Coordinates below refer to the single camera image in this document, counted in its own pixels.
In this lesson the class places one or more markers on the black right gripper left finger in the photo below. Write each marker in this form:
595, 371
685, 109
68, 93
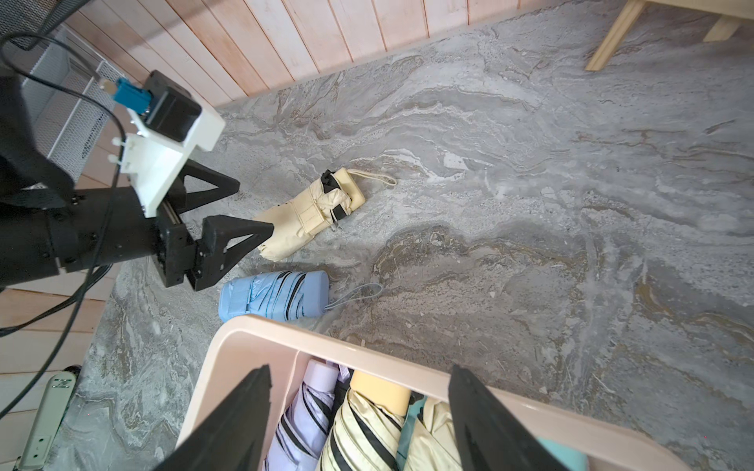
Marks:
231, 437

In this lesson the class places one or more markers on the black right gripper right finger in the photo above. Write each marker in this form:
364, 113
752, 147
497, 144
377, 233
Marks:
488, 435

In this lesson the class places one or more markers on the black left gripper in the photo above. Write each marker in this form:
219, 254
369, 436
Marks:
106, 227

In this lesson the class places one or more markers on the cream umbrella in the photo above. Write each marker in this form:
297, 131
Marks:
433, 445
322, 205

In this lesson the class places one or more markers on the lilac umbrella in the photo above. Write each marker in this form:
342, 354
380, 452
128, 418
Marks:
303, 428

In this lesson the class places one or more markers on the mint green umbrella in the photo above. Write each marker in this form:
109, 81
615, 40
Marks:
572, 459

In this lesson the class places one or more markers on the teal green umbrella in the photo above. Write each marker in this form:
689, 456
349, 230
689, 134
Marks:
415, 407

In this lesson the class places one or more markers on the light blue umbrella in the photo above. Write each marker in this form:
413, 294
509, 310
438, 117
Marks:
286, 296

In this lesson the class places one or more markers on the pink plastic storage box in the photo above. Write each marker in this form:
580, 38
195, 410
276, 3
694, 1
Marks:
249, 342

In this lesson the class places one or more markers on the beige striped umbrella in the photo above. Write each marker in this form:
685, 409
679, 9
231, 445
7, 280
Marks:
367, 426

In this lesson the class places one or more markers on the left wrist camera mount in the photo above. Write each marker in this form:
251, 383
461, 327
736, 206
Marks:
170, 125

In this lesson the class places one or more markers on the white wire shelf rack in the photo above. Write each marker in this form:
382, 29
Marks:
69, 131

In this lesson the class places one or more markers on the black wire mesh basket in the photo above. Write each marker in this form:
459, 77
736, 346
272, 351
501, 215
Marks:
36, 16

